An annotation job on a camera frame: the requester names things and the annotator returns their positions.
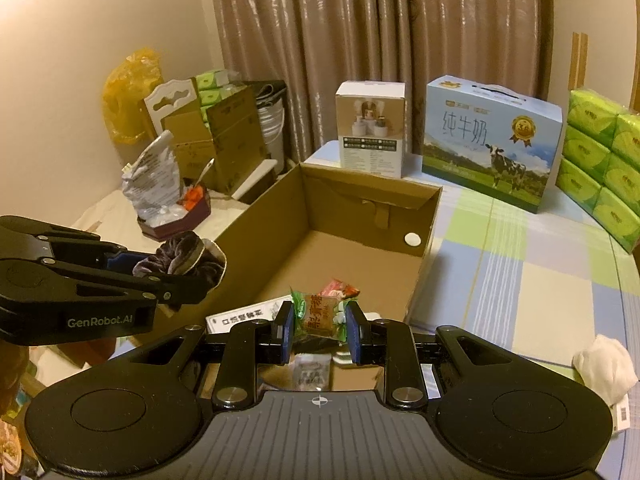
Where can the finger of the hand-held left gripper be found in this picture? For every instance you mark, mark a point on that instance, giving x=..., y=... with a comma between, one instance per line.
x=75, y=245
x=125, y=285

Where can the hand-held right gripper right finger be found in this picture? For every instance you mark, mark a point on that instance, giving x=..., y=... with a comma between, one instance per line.
x=356, y=332

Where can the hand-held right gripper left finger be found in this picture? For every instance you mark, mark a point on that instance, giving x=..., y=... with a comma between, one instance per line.
x=285, y=332

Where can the green pastry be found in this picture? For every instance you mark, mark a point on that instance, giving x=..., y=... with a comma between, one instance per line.
x=320, y=317

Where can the clear grey snack packet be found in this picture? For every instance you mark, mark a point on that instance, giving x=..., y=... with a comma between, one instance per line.
x=310, y=372

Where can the white and green carton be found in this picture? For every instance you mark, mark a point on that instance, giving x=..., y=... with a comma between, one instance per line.
x=240, y=317

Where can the red snack packet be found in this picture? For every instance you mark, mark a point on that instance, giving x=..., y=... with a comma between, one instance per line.
x=336, y=287

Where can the dark velvet scrunchie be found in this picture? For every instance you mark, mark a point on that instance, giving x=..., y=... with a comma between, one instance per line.
x=185, y=252

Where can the dark red box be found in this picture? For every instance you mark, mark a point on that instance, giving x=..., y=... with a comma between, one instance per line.
x=170, y=222

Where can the silver foil snack bag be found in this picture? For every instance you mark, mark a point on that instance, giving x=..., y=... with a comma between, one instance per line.
x=155, y=180

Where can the yellow plastic bag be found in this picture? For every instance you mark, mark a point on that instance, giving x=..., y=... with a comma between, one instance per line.
x=127, y=95

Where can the white cardboard carrier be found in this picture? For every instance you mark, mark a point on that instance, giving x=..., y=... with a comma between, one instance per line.
x=170, y=97

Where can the checkered bed sheet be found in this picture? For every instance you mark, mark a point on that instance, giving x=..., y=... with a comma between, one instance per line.
x=525, y=280

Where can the tall brown cardboard box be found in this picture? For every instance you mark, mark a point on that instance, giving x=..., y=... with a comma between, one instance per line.
x=230, y=140

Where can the white plastic bucket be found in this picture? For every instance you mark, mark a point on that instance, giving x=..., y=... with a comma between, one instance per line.
x=270, y=132

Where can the small white product box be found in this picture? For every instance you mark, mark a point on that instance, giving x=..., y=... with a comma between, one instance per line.
x=370, y=130

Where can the green tissue pack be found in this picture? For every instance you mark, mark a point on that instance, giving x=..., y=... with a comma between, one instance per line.
x=212, y=90

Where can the blue and green milk carton case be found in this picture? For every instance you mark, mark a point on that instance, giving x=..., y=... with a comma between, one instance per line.
x=490, y=145

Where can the white cloth bundle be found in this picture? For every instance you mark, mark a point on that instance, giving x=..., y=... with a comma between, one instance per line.
x=602, y=370

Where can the long white box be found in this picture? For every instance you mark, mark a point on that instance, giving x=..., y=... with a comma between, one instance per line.
x=621, y=412

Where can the beige curtain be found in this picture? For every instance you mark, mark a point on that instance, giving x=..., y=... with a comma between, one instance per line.
x=350, y=35

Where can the stack of green tissue packs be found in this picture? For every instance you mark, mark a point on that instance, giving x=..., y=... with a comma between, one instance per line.
x=605, y=160

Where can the wooden wall strip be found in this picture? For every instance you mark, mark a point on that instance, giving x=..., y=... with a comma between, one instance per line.
x=580, y=62

